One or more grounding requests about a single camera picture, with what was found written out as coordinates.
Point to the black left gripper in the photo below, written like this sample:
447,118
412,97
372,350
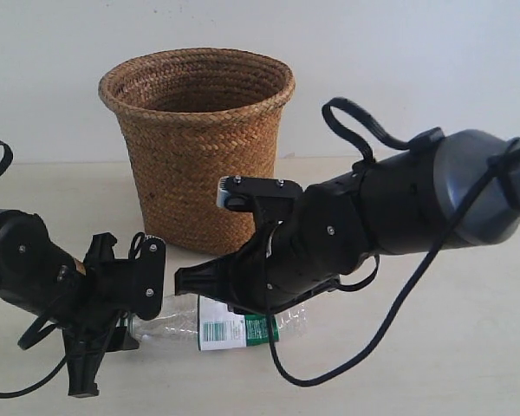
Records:
95,297

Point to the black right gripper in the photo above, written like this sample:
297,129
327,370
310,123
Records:
324,238

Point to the clear plastic bottle green label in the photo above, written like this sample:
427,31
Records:
198,323

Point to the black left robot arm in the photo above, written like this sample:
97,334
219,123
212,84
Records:
27,275

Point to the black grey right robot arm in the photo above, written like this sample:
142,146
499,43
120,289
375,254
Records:
462,189

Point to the brown woven wicker basket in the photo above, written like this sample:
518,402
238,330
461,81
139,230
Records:
190,117

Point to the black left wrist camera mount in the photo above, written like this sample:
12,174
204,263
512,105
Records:
147,255

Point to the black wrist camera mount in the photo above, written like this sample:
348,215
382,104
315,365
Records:
147,255
268,200

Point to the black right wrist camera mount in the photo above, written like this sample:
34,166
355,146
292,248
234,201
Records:
268,200

